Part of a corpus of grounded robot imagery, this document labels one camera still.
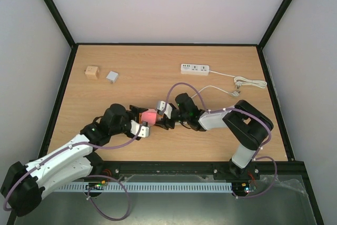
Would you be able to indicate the wooden cube plug adapter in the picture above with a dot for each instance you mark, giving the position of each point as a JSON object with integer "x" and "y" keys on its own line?
{"x": 92, "y": 72}

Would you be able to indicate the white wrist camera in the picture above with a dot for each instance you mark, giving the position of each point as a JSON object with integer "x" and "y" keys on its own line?
{"x": 164, "y": 106}
{"x": 141, "y": 130}

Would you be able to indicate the white power strip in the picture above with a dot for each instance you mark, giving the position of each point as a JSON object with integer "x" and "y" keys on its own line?
{"x": 195, "y": 69}

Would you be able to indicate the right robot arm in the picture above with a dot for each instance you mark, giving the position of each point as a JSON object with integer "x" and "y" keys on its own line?
{"x": 248, "y": 125}

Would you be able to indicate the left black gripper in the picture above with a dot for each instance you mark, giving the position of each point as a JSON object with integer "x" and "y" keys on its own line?
{"x": 136, "y": 109}

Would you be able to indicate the white slotted cable duct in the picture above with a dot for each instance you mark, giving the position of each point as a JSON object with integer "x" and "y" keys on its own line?
{"x": 150, "y": 187}

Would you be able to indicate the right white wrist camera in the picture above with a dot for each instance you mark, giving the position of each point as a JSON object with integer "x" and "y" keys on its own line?
{"x": 164, "y": 106}

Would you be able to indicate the white usb charger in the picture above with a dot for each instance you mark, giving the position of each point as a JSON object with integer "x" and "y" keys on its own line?
{"x": 112, "y": 76}

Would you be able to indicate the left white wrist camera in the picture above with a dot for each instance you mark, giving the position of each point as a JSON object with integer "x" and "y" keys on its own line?
{"x": 141, "y": 130}

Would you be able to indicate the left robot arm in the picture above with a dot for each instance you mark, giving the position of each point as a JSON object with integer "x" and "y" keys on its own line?
{"x": 26, "y": 185}

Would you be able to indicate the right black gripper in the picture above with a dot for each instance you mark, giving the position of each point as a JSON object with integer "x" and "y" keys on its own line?
{"x": 168, "y": 119}

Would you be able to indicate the black aluminium frame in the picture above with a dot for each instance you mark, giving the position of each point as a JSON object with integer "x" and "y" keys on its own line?
{"x": 291, "y": 166}

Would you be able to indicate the pink plug adapter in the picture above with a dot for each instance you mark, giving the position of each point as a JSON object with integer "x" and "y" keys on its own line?
{"x": 150, "y": 116}

